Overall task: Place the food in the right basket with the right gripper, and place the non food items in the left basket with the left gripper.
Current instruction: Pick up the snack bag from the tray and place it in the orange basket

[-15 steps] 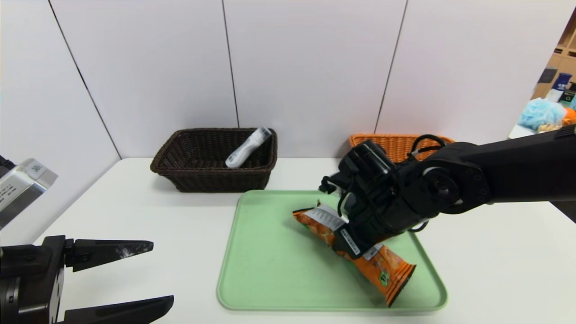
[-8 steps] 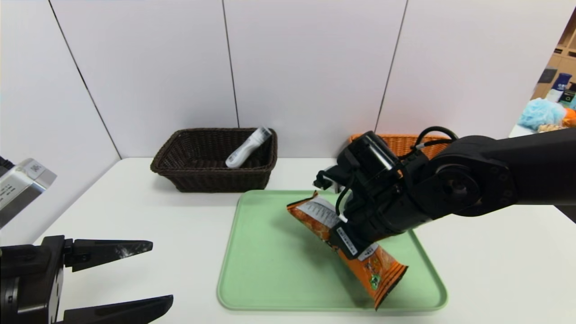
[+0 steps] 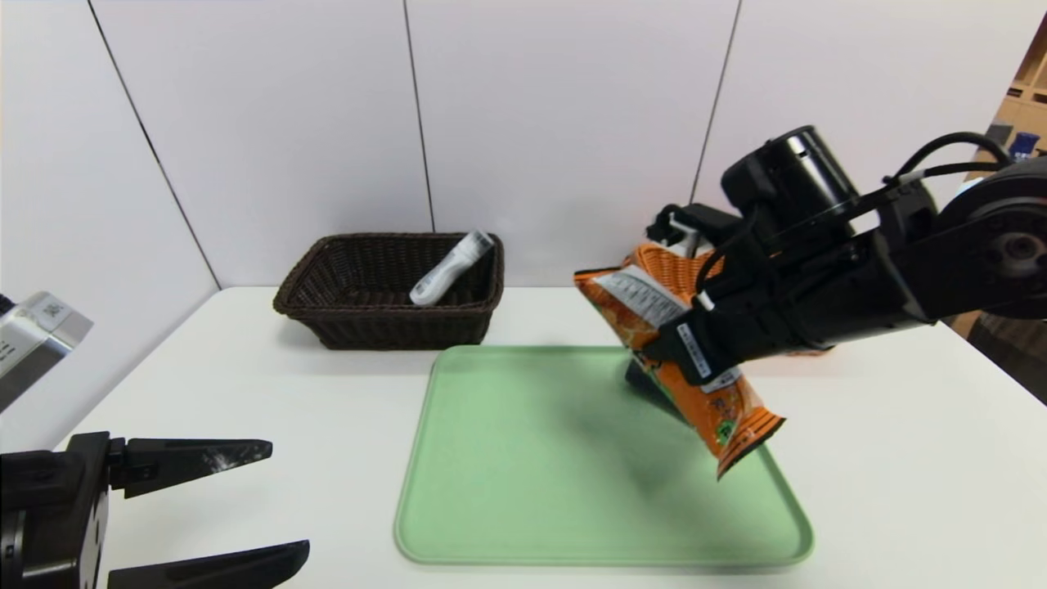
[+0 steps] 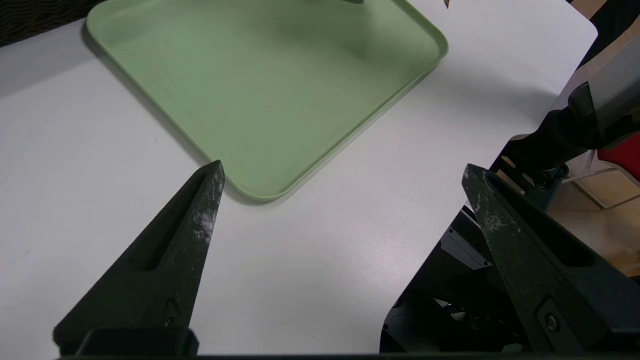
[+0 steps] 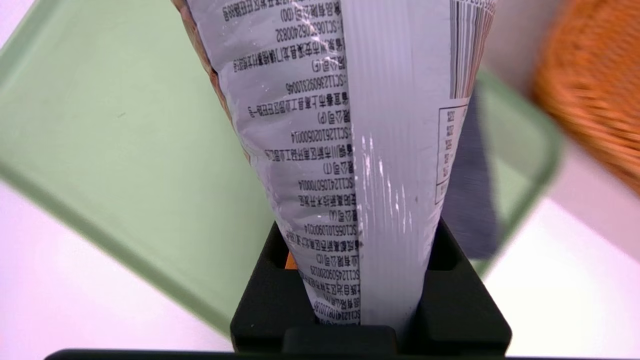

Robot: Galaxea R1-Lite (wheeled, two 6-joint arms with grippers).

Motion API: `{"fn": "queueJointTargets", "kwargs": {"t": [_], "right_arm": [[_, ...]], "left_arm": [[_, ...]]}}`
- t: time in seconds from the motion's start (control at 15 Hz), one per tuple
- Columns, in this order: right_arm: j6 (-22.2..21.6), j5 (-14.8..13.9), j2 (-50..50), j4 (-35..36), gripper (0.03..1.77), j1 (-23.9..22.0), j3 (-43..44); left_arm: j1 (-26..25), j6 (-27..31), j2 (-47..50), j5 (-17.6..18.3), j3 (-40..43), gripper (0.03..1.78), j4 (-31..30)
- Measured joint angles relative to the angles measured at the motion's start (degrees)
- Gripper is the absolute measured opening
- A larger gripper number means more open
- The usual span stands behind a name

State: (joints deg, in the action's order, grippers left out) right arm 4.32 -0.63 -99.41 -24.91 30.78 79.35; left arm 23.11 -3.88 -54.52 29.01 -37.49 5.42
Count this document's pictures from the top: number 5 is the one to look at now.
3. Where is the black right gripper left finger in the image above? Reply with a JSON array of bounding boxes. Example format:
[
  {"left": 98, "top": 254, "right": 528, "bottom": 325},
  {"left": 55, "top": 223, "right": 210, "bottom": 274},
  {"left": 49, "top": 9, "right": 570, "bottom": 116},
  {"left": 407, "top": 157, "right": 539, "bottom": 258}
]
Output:
[{"left": 230, "top": 221, "right": 321, "bottom": 353}]

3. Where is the light green plastic tray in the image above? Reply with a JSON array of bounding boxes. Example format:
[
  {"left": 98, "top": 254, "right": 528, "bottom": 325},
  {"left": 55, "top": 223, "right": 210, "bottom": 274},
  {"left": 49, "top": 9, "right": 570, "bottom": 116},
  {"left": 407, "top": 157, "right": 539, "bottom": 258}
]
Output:
[{"left": 0, "top": 0, "right": 566, "bottom": 338}]

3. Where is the orange snack packet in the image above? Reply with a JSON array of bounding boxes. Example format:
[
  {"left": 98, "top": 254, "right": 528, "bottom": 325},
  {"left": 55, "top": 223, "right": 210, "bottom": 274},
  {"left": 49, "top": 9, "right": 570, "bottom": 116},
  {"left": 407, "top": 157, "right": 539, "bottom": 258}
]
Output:
[{"left": 170, "top": 0, "right": 501, "bottom": 331}]

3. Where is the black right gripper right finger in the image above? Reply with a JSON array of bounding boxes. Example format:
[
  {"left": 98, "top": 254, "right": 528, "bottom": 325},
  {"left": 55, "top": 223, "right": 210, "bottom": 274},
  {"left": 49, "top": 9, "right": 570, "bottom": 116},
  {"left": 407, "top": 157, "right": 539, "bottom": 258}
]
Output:
[{"left": 397, "top": 217, "right": 513, "bottom": 356}]

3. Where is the orange wicker basket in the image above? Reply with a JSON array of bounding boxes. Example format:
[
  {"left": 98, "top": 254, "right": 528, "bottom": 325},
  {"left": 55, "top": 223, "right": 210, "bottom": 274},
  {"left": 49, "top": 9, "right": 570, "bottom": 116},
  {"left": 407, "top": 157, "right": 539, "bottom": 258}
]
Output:
[{"left": 530, "top": 0, "right": 640, "bottom": 196}]

